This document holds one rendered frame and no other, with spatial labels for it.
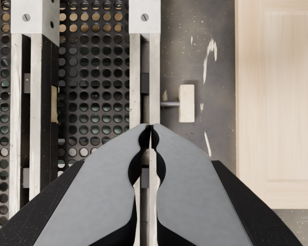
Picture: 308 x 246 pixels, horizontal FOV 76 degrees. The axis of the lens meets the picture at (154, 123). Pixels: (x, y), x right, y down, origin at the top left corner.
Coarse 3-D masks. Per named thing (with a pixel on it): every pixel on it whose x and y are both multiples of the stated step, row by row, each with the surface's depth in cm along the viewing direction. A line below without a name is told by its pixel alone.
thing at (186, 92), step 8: (184, 88) 42; (192, 88) 42; (184, 96) 42; (192, 96) 42; (184, 104) 42; (192, 104) 42; (184, 112) 42; (192, 112) 42; (184, 120) 42; (192, 120) 42
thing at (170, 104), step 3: (162, 102) 42; (165, 102) 42; (168, 102) 42; (171, 102) 42; (174, 102) 42; (177, 102) 42; (162, 105) 43; (165, 105) 43; (168, 105) 43; (171, 105) 43; (174, 105) 43; (177, 105) 43
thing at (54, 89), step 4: (52, 88) 43; (56, 88) 44; (52, 92) 43; (56, 92) 44; (52, 96) 43; (56, 96) 44; (52, 100) 43; (56, 100) 44; (52, 104) 43; (56, 104) 44; (52, 108) 43; (56, 108) 44; (52, 112) 43; (56, 112) 44; (52, 116) 43; (56, 116) 44; (52, 120) 43; (56, 120) 44
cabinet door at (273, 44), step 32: (256, 0) 43; (288, 0) 43; (256, 32) 43; (288, 32) 44; (256, 64) 43; (288, 64) 43; (256, 96) 43; (288, 96) 43; (256, 128) 43; (288, 128) 43; (256, 160) 43; (288, 160) 43; (256, 192) 43; (288, 192) 43
